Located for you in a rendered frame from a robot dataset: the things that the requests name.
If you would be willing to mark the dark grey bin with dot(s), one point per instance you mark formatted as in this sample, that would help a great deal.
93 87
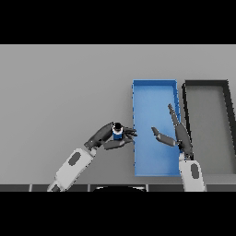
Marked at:
209 126

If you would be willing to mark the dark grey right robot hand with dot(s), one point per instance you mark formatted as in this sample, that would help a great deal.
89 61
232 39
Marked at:
183 137

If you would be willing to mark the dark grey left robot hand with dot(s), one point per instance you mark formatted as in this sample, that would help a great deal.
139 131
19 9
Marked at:
100 137

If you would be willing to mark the blue bin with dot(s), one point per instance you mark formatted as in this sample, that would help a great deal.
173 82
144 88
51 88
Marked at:
156 129

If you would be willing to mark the blue pipe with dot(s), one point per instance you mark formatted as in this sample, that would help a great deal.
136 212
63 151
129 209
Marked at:
117 132

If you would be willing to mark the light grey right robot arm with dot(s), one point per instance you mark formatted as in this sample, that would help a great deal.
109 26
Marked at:
191 172

